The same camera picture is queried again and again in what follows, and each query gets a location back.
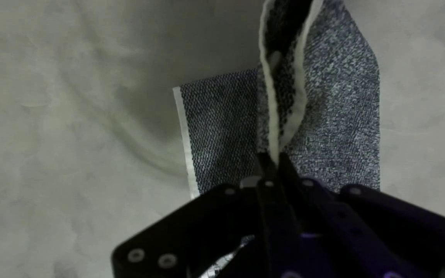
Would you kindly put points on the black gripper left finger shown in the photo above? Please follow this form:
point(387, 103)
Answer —
point(217, 233)

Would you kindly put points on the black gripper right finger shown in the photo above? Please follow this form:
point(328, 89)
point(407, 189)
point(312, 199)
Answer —
point(377, 233)

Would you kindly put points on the dark blue striped towel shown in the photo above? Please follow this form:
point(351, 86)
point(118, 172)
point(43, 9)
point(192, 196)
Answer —
point(336, 114)

